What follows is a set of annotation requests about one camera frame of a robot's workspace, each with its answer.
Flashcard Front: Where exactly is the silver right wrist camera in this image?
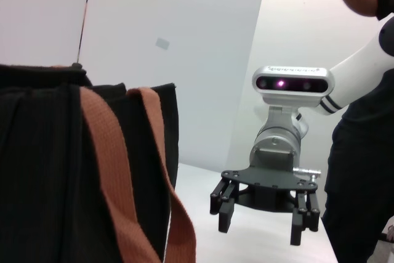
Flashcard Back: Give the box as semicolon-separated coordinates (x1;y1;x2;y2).
252;65;336;109

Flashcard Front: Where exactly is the person in black clothes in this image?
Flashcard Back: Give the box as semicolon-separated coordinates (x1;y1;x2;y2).
320;0;394;263

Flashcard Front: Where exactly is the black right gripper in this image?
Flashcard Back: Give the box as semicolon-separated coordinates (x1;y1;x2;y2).
209;166;322;247

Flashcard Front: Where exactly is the black bag with brown straps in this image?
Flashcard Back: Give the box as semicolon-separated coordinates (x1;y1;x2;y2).
0;64;198;263

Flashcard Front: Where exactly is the grey wall sticker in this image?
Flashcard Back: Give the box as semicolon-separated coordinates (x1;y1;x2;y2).
155;37;171;51

